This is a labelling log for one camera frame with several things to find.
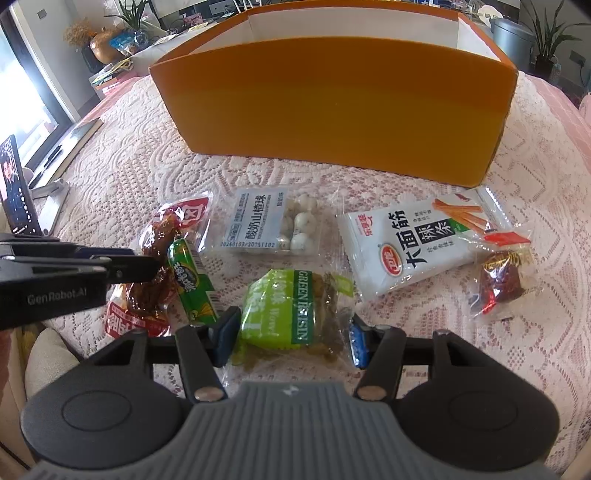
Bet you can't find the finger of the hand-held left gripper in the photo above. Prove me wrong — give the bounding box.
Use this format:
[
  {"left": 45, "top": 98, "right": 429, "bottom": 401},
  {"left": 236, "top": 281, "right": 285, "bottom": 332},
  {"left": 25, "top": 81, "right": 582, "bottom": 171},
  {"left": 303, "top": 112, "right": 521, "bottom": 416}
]
[
  {"left": 0, "top": 233, "right": 161, "bottom": 269},
  {"left": 0, "top": 259, "right": 160, "bottom": 285}
]

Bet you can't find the clear box of white balls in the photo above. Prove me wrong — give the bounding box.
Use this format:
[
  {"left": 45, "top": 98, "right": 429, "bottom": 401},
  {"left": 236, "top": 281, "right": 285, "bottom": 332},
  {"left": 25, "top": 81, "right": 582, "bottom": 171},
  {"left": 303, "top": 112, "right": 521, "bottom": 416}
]
[{"left": 216, "top": 184, "right": 325, "bottom": 257}]

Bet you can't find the golden vase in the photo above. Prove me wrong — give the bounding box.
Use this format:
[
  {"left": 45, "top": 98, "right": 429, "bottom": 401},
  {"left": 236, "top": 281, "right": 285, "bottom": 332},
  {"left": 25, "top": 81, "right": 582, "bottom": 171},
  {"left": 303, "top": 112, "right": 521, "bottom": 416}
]
[{"left": 89, "top": 28, "right": 123, "bottom": 65}]

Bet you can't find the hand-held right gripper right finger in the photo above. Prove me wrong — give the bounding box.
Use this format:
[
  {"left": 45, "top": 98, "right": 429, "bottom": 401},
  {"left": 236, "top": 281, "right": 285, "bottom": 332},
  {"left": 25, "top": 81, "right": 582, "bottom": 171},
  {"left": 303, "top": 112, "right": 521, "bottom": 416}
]
[{"left": 347, "top": 314, "right": 498, "bottom": 401}]

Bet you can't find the potted plant in black pot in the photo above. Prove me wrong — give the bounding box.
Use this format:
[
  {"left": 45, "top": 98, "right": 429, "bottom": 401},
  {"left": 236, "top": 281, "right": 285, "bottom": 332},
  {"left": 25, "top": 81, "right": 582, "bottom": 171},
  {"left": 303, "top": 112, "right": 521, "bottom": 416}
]
[{"left": 521, "top": 0, "right": 588, "bottom": 80}]

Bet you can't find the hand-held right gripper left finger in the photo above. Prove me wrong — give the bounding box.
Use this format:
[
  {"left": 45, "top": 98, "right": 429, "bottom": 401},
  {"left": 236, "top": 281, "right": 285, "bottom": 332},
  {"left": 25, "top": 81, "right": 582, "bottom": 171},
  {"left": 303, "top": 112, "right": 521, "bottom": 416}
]
[{"left": 85, "top": 307, "right": 243, "bottom": 402}]

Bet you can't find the grey pedal trash can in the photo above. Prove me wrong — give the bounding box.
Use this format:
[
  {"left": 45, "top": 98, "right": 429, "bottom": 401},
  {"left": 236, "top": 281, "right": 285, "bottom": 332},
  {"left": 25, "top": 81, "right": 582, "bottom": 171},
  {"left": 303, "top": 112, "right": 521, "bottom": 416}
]
[{"left": 488, "top": 16, "right": 539, "bottom": 71}]

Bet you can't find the orange cardboard box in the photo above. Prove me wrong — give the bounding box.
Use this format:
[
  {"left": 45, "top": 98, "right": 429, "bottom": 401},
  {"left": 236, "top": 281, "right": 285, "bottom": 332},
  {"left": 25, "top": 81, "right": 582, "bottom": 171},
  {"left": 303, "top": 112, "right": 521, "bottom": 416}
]
[{"left": 148, "top": 0, "right": 519, "bottom": 189}]

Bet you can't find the dried flower bunch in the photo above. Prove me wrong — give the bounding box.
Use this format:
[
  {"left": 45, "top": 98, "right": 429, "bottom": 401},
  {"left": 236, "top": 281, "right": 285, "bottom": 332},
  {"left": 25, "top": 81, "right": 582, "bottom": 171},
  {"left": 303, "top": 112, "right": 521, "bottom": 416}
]
[{"left": 62, "top": 20, "right": 99, "bottom": 48}]

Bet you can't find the green sausage stick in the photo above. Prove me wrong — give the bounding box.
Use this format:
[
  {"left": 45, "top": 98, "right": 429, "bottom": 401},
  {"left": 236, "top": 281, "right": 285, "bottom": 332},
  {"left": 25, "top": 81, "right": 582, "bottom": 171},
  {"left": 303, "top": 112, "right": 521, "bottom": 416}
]
[{"left": 166, "top": 237, "right": 219, "bottom": 326}]

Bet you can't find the white lace tablecloth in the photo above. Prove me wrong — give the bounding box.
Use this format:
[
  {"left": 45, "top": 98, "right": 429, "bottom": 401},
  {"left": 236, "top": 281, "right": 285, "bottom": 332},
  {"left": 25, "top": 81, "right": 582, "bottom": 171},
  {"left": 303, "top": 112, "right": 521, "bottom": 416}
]
[{"left": 44, "top": 69, "right": 591, "bottom": 384}]

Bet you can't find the pink storage box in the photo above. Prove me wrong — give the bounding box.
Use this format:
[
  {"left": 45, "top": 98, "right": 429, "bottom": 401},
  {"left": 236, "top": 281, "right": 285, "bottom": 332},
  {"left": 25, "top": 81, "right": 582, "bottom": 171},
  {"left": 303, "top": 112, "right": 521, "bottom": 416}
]
[{"left": 90, "top": 69, "right": 136, "bottom": 96}]

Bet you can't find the white spicy strip packet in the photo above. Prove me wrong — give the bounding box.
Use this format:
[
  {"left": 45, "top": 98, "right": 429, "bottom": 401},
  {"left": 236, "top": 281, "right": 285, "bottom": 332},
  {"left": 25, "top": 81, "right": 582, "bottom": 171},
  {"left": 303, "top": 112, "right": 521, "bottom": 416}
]
[{"left": 335, "top": 186, "right": 533, "bottom": 304}]

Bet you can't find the green raisin packet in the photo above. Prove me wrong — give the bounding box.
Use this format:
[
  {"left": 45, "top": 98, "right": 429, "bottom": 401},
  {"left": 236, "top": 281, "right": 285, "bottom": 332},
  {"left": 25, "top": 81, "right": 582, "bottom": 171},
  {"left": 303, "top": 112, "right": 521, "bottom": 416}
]
[{"left": 231, "top": 268, "right": 357, "bottom": 371}]

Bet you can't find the dark red candy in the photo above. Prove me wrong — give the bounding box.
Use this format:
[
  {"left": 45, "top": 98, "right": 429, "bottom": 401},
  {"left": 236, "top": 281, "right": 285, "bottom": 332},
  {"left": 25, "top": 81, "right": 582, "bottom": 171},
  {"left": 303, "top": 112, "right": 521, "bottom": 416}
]
[{"left": 468, "top": 246, "right": 533, "bottom": 322}]

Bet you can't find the silver phone stand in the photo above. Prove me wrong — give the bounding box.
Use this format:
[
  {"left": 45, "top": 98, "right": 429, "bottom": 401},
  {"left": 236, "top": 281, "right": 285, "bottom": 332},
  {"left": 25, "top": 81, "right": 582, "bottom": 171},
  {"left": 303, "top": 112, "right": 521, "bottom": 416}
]
[{"left": 28, "top": 178, "right": 71, "bottom": 232}]

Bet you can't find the dark flat board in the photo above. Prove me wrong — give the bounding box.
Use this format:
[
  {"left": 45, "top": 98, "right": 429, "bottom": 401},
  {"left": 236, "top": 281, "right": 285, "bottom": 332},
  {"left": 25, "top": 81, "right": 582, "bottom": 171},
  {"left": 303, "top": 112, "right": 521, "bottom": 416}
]
[{"left": 23, "top": 117, "right": 105, "bottom": 186}]

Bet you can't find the cream cloth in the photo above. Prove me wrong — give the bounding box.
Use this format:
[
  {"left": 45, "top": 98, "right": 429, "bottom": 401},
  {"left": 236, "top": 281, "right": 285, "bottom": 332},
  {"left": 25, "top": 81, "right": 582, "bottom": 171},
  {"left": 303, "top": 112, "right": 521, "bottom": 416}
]
[{"left": 0, "top": 323, "right": 88, "bottom": 416}]

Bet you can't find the potted plant in blue vase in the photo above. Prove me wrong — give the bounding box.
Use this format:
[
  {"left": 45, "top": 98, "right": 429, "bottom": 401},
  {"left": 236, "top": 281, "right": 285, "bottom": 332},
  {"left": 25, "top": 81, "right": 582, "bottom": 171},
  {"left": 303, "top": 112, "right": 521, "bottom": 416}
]
[{"left": 105, "top": 0, "right": 154, "bottom": 29}]

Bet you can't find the phone with lit screen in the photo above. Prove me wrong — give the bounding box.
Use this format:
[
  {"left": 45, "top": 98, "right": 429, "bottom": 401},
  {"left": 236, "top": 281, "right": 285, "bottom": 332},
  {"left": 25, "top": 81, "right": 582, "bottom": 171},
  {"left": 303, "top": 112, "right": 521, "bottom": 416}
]
[{"left": 0, "top": 134, "right": 45, "bottom": 239}]

